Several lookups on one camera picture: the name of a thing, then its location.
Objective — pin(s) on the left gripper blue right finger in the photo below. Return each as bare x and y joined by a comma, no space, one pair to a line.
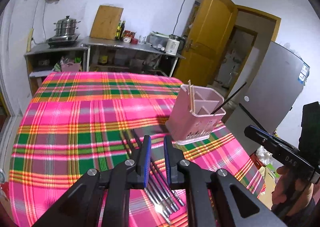
176,165

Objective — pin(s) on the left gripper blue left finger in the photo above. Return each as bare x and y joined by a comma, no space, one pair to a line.
139,176

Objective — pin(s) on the light wooden chopstick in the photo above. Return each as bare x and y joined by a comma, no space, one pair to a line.
191,96

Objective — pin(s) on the steel kitchen shelf table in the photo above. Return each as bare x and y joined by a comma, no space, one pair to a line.
140,51

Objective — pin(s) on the silver metal chopstick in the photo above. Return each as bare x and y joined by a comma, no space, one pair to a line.
158,207

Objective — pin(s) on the pink plastic utensil caddy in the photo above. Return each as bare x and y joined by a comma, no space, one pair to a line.
187,127

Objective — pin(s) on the pink plaid tablecloth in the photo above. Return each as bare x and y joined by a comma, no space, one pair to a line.
75,122

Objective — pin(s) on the grey refrigerator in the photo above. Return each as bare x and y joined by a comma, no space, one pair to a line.
272,93

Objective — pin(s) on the yellow wooden door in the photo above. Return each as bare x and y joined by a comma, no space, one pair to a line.
206,41

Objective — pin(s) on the pink storage basket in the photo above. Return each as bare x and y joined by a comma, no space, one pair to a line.
70,67

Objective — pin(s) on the white electric kettle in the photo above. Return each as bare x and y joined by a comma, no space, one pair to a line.
173,45

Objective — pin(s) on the clear plastic storage box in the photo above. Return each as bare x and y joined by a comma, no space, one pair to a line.
157,40

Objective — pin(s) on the red lidded jar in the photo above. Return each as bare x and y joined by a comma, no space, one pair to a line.
134,41

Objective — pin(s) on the drinking glass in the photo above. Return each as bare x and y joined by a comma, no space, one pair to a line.
141,40

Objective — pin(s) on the low grey side cabinet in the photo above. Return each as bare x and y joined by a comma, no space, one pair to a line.
41,59

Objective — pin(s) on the dark oil bottle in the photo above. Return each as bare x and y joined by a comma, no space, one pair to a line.
122,30

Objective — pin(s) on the wooden cutting board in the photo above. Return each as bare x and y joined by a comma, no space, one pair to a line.
106,22

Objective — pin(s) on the black induction cooker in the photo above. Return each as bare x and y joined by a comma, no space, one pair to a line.
65,40

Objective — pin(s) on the stainless steel steamer pot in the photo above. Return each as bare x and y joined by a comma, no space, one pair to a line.
66,26

